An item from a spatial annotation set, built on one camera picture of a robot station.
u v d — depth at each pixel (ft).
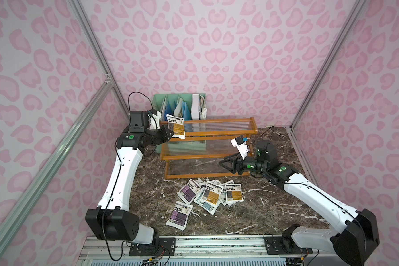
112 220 1.29
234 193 2.82
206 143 3.64
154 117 2.22
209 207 2.74
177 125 2.56
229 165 2.10
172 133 2.46
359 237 1.25
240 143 2.10
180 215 2.69
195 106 3.13
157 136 2.03
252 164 2.06
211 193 2.82
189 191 2.89
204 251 2.39
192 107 3.12
